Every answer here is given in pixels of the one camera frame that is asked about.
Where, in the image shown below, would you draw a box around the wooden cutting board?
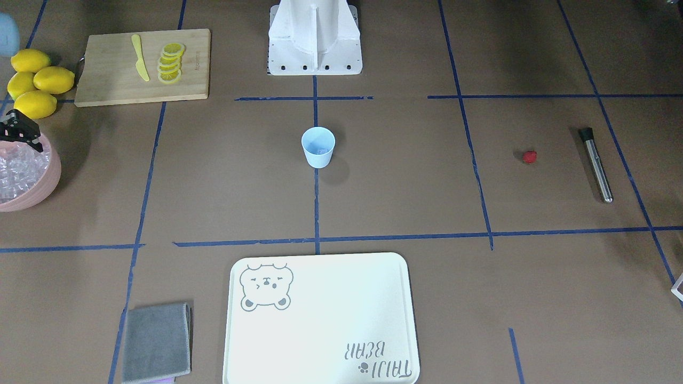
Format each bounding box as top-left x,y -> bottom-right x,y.
74,29 -> 211,107

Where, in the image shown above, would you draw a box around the yellow plastic knife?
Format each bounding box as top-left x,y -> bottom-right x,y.
130,34 -> 150,81

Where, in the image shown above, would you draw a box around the cream bear tray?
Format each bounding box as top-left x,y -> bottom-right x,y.
222,252 -> 420,383

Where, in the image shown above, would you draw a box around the white wire cup rack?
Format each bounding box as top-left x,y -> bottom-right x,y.
671,274 -> 683,303

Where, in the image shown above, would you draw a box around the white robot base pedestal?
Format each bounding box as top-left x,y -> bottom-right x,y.
267,1 -> 363,76

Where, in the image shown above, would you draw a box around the lemon slices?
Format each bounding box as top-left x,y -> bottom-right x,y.
157,42 -> 186,85

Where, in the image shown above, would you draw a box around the light blue cup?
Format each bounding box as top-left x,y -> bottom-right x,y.
301,126 -> 336,169

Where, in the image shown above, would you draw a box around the grey folded cloth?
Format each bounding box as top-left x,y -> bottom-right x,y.
121,302 -> 191,383

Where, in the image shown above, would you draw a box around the whole lemon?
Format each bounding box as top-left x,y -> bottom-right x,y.
33,66 -> 75,94
14,90 -> 58,120
7,72 -> 37,100
10,49 -> 51,73

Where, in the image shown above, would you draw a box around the pink bowl of ice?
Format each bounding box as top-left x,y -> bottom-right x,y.
1,133 -> 62,212

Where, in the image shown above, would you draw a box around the red strawberry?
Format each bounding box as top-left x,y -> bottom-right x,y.
522,150 -> 538,164

